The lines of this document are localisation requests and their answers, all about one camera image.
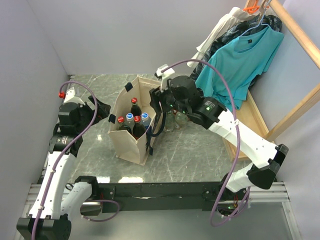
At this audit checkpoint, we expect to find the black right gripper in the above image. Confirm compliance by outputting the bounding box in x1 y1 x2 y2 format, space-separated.
148 83 189 116

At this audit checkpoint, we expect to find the clear green-capped glass bottle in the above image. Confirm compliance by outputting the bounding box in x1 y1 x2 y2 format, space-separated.
164 111 175 132

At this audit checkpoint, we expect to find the cola bottle red cap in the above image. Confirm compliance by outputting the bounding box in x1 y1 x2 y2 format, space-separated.
117 116 132 134
132 115 146 139
130 97 142 123

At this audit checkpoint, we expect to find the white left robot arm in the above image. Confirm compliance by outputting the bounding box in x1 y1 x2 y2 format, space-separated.
16 96 111 240

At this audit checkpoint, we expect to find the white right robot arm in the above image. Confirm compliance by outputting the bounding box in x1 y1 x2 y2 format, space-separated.
149 76 289 199

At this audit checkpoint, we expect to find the beige canvas tote bag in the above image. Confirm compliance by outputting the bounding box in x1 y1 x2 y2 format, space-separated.
108 76 163 166

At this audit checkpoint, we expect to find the Pocari bottle blue cap left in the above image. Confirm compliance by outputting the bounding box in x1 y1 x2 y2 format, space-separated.
126 113 135 130

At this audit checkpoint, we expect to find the pocari bottle blue cap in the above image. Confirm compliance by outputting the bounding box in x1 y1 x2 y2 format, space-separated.
126 113 135 130
141 112 152 131

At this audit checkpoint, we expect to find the Pocari bottle blue cap right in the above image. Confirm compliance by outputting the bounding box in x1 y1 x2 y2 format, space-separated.
141 112 152 131

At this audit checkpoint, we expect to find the cola bottle red cap front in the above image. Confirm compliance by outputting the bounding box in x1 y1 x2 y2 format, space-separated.
132 115 146 139

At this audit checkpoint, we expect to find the turquoise t-shirt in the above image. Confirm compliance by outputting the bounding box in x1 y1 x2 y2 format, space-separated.
195 26 284 111

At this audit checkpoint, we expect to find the wooden clothes rack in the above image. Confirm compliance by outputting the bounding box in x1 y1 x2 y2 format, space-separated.
222 0 320 162

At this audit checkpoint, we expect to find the white garment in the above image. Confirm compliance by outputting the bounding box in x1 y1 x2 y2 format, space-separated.
192 7 258 60

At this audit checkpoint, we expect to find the orange hanger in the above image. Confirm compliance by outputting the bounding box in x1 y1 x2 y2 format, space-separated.
243 0 260 14

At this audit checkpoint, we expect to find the dark floral shirt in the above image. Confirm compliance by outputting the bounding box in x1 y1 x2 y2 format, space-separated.
202 15 283 88

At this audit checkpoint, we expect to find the light blue hanger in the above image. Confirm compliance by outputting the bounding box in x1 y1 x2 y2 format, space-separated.
237 0 281 38

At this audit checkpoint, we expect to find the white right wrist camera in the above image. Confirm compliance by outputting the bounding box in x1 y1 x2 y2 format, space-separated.
154 64 175 92

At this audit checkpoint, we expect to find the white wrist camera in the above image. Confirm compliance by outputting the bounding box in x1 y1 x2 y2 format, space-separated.
58 87 85 105
154 64 175 92

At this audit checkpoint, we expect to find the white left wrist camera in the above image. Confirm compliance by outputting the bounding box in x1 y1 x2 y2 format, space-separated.
58 87 85 105

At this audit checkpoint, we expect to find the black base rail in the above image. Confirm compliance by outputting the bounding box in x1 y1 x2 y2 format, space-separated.
79 182 248 216

